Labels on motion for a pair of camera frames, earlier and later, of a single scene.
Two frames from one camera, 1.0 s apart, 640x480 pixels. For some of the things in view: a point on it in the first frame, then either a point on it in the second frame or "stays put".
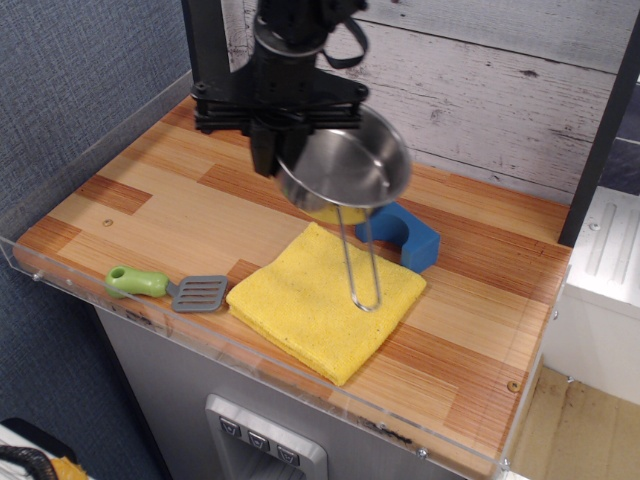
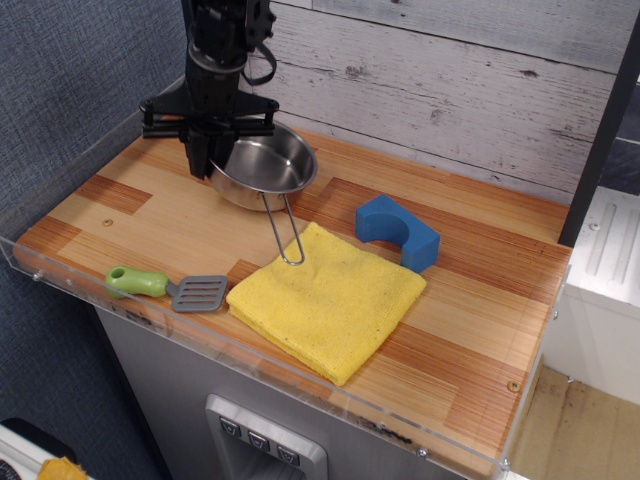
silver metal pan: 348,171 to 266,172
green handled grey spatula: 192,294 stays put
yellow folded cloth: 322,301 stays put
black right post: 603,141 stays put
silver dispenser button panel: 249,446 stays put
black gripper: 277,103 to 210,114
